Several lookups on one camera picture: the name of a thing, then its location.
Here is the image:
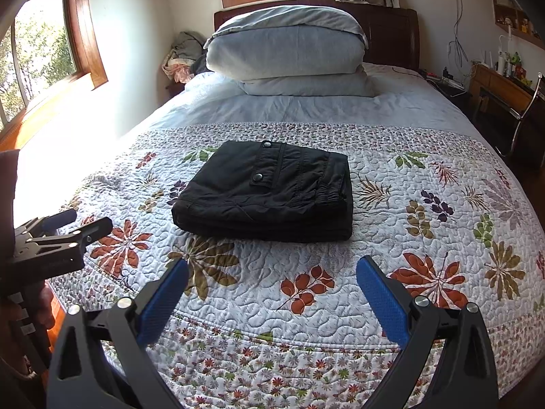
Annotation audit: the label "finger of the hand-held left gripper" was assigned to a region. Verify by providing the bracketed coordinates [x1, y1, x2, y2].
[40, 208, 78, 233]
[40, 216, 114, 258]

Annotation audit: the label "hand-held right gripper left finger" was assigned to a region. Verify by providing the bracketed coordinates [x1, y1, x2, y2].
[48, 258, 190, 409]

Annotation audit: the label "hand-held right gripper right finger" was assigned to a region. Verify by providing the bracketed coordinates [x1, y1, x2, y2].
[356, 256, 499, 409]

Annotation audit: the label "black pants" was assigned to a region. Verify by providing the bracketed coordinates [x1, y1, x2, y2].
[171, 140, 355, 243]

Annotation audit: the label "floral quilted bedspread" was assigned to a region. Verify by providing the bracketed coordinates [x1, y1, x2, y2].
[47, 121, 545, 409]

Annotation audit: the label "wide wooden framed window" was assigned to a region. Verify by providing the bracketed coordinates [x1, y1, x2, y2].
[0, 0, 109, 152]

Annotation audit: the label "pile of clothes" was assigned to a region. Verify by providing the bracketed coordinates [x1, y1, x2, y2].
[163, 31, 210, 85]

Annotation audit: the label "light grey bed sheet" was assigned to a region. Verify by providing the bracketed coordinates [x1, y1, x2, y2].
[13, 63, 480, 222]

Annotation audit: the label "dark nightstand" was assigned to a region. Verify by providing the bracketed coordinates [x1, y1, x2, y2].
[419, 68, 471, 109]

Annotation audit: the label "light grey pillow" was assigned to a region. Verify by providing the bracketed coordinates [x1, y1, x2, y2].
[236, 64, 377, 98]
[203, 6, 369, 81]

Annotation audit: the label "wooden desk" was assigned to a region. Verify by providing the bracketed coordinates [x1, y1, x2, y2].
[468, 63, 545, 116]

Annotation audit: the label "dark wooden headboard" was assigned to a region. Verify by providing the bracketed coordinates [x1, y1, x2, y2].
[214, 0, 421, 71]

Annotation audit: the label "chrome frame chair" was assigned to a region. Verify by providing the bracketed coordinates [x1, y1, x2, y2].
[481, 72, 545, 158]

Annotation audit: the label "thin wall cable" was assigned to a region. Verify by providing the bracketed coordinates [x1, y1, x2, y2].
[447, 0, 471, 66]

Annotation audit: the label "wooden wall shelf unit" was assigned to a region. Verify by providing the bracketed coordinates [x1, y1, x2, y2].
[466, 0, 545, 49]

